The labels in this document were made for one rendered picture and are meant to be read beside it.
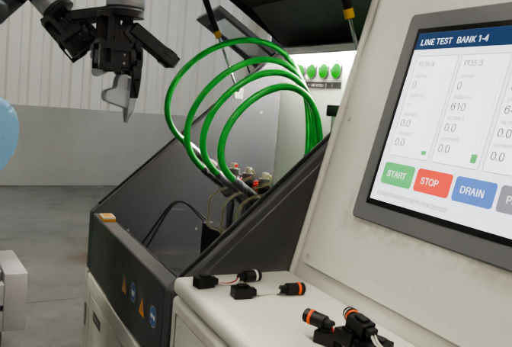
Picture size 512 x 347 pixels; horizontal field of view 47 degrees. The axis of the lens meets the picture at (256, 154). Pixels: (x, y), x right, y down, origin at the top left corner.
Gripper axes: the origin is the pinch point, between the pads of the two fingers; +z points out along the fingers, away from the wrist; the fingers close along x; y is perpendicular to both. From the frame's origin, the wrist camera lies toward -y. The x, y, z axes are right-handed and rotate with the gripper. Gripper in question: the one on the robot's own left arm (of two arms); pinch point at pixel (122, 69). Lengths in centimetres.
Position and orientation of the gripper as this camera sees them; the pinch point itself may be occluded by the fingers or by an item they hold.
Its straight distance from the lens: 143.6
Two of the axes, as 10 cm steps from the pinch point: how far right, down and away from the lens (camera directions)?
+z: 6.4, 7.6, 0.9
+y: -7.2, 6.4, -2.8
